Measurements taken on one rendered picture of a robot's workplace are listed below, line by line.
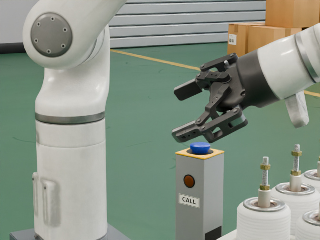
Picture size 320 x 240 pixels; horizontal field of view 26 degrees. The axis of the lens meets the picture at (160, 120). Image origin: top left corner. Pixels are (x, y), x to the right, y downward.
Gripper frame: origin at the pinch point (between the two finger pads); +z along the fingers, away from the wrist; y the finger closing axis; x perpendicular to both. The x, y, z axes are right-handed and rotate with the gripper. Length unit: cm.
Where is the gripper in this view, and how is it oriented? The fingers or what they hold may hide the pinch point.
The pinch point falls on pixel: (178, 114)
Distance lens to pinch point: 97.7
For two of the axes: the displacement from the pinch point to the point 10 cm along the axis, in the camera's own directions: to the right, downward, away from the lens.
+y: -0.4, 6.5, -7.6
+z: -8.5, 3.7, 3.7
